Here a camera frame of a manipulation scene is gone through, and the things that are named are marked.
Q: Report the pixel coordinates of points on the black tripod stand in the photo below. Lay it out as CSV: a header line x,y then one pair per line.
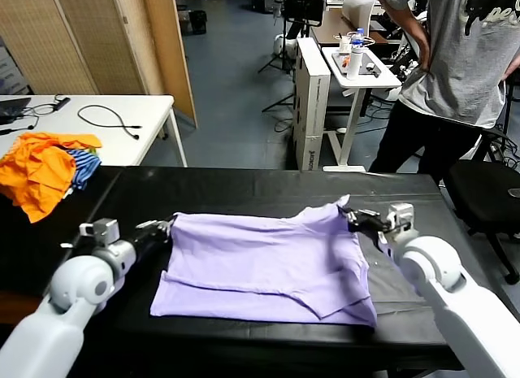
x,y
283,28

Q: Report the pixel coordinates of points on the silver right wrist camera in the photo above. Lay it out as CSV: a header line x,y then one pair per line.
x,y
400,215

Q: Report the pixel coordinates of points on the tall white cardboard box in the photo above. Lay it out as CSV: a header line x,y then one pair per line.
x,y
310,109

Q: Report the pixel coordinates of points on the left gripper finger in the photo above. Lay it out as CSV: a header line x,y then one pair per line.
x,y
164,235
152,226

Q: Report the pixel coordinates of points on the small white standing desk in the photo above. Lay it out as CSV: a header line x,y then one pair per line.
x,y
365,82

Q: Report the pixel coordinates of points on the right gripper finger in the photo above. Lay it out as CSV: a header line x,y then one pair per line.
x,y
350,217
369,213

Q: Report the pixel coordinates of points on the large black table cover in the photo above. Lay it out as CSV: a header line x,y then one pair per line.
x,y
264,191

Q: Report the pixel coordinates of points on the white cup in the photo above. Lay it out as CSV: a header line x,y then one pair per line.
x,y
344,44

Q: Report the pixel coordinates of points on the wooden folding partition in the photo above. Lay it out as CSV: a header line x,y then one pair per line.
x,y
101,40

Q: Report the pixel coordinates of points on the black trash bin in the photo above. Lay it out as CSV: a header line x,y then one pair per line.
x,y
198,22

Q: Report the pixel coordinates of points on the orange garment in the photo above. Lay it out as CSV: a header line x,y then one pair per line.
x,y
36,175

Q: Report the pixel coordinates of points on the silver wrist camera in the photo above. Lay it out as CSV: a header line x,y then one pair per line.
x,y
103,231
400,215

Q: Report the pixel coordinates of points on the white table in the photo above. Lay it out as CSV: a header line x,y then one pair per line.
x,y
122,109

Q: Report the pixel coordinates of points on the wooden side table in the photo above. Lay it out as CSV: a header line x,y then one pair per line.
x,y
16,309

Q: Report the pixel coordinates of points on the grey tray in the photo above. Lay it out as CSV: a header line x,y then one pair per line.
x,y
367,63

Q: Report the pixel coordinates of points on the black office chair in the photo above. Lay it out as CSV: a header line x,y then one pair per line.
x,y
483,199

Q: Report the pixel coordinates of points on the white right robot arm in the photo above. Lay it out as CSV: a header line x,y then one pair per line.
x,y
438,272

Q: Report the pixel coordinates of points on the small black table cover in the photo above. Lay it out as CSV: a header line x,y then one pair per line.
x,y
32,252

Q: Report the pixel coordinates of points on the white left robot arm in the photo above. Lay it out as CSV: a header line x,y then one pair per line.
x,y
77,284

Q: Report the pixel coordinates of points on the black monitor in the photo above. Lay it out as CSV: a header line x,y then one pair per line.
x,y
302,4

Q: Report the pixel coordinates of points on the blue striped garment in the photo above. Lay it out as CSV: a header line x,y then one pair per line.
x,y
85,168

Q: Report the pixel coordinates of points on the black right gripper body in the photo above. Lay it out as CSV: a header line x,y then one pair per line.
x,y
371,227

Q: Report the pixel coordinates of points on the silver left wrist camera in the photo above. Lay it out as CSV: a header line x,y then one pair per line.
x,y
103,231

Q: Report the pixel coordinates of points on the clear water bottle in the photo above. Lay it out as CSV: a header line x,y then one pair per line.
x,y
357,38

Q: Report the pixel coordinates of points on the brown wooden desk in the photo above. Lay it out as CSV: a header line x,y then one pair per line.
x,y
325,28

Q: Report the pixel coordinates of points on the black laptop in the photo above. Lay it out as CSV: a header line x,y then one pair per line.
x,y
12,109

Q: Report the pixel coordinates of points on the silver round disc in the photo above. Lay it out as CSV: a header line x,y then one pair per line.
x,y
515,193

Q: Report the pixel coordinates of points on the white curved machine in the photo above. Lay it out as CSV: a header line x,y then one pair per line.
x,y
357,8

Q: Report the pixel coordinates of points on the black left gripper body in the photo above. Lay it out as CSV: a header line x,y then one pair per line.
x,y
144,244

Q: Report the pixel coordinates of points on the white round device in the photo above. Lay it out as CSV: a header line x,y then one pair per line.
x,y
286,48

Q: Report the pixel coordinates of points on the person in grey t-shirt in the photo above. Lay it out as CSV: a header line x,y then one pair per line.
x,y
459,69

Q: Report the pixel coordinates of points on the lavender t-shirt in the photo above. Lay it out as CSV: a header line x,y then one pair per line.
x,y
252,264

